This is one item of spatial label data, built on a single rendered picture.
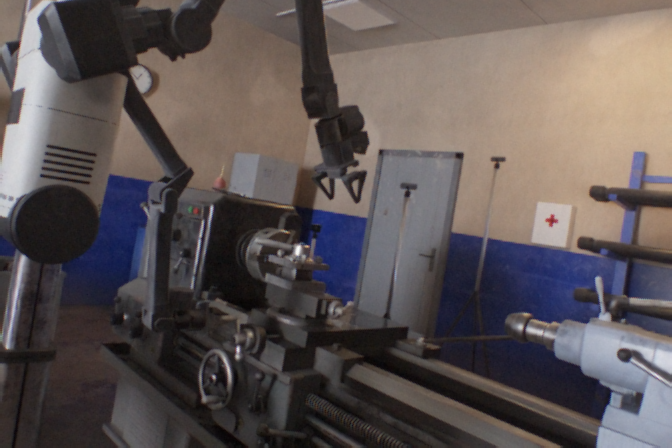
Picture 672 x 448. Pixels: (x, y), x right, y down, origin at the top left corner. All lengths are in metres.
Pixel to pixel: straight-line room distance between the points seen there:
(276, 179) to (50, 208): 5.09
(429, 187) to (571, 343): 4.11
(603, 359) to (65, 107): 1.36
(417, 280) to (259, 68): 3.18
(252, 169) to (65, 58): 5.11
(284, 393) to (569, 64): 4.14
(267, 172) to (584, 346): 4.88
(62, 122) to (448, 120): 4.83
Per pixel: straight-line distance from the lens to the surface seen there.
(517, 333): 1.64
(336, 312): 1.80
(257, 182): 5.94
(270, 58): 6.74
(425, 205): 5.52
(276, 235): 2.37
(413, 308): 5.54
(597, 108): 4.97
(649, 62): 4.97
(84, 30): 0.96
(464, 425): 1.54
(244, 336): 1.80
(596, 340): 1.52
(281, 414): 1.79
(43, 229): 1.11
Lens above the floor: 1.33
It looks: 1 degrees up
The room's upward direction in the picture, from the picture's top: 10 degrees clockwise
